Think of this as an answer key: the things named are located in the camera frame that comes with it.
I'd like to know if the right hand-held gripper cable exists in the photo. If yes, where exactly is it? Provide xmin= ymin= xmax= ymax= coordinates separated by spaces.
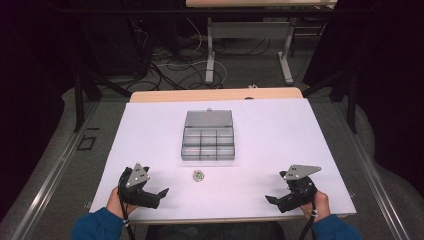
xmin=298 ymin=199 xmax=318 ymax=240

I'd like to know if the grey-legged desk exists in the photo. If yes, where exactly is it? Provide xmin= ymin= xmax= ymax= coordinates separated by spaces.
xmin=185 ymin=0 xmax=338 ymax=86

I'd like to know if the left hand-held gripper cable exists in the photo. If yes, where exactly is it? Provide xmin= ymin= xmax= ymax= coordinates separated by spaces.
xmin=119 ymin=196 xmax=137 ymax=240

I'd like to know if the person's right hand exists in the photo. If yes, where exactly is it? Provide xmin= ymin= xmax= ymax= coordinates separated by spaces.
xmin=299 ymin=189 xmax=332 ymax=223

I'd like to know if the dark curtain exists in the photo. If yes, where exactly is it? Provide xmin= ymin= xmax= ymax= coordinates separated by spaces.
xmin=304 ymin=0 xmax=424 ymax=198
xmin=0 ymin=0 xmax=81 ymax=221

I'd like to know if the wooden table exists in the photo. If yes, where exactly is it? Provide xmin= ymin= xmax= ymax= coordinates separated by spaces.
xmin=89 ymin=87 xmax=358 ymax=225

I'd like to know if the white floor cable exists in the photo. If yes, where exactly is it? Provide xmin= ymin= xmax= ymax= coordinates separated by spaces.
xmin=155 ymin=16 xmax=229 ymax=88

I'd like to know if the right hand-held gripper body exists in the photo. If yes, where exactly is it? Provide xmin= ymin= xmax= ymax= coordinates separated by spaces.
xmin=279 ymin=164 xmax=323 ymax=208

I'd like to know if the white table mat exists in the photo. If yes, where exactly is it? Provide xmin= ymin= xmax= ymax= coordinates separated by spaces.
xmin=89 ymin=98 xmax=358 ymax=223

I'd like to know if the hand-held gripper cable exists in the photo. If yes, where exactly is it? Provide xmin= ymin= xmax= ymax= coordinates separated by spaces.
xmin=298 ymin=199 xmax=318 ymax=240
xmin=119 ymin=196 xmax=137 ymax=240

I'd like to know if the clear plastic compartment box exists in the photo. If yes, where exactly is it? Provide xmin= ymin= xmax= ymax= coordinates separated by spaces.
xmin=180 ymin=107 xmax=236 ymax=162

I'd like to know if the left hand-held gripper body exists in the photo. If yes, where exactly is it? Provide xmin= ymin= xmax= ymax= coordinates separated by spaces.
xmin=118 ymin=162 xmax=160 ymax=206

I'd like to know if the aluminium floor rail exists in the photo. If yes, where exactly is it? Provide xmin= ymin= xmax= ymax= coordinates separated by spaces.
xmin=332 ymin=102 xmax=415 ymax=240
xmin=10 ymin=101 xmax=102 ymax=240

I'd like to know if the black metal stand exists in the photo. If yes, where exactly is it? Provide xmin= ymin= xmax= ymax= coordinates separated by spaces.
xmin=73 ymin=64 xmax=133 ymax=133
xmin=301 ymin=64 xmax=360 ymax=135

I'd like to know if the person's lap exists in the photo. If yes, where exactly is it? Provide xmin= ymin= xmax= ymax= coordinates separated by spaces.
xmin=145 ymin=221 xmax=285 ymax=240

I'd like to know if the tangle of black floor cables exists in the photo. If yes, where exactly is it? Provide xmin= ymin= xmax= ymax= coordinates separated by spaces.
xmin=128 ymin=18 xmax=231 ymax=92

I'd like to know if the person's left hand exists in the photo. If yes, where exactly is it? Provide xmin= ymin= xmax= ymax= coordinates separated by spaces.
xmin=105 ymin=186 xmax=139 ymax=220

